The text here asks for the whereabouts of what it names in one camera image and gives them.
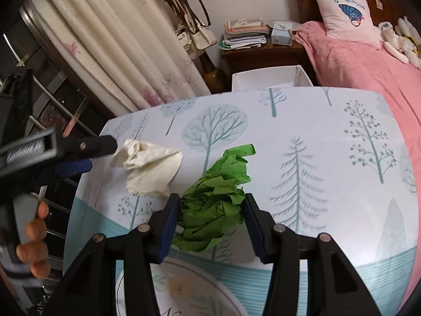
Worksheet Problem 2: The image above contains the tree-print tablecloth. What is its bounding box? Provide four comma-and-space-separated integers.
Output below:
63, 87, 420, 315

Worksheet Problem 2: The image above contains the stack of books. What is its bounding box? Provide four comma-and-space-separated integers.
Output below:
218, 18, 270, 51

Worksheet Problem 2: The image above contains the cream floral curtain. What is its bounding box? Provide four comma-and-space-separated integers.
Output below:
28, 0, 209, 116

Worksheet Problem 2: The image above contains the pink embroidered pillow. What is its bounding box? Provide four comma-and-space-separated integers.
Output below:
316, 0, 381, 49

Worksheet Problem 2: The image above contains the small light-blue box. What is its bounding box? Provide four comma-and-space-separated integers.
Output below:
270, 28, 292, 46

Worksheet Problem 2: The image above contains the hanging cream handbag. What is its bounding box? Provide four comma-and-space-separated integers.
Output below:
164, 0, 217, 59

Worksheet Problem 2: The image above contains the cream paper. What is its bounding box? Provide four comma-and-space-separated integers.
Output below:
111, 139, 183, 197

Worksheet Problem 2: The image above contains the white open box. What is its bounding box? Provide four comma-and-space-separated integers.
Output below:
232, 65, 313, 92

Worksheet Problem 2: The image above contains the person's left hand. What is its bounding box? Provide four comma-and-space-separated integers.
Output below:
16, 201, 51, 279

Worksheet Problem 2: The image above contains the green paper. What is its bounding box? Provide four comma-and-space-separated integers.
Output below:
173, 144, 255, 253

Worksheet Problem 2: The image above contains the white plush toy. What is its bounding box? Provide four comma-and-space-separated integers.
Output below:
378, 16, 420, 70

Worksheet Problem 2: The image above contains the pink bed blanket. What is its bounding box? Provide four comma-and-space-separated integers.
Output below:
283, 21, 420, 315

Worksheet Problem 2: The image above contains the wooden nightstand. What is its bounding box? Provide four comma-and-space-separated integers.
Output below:
220, 40, 318, 85

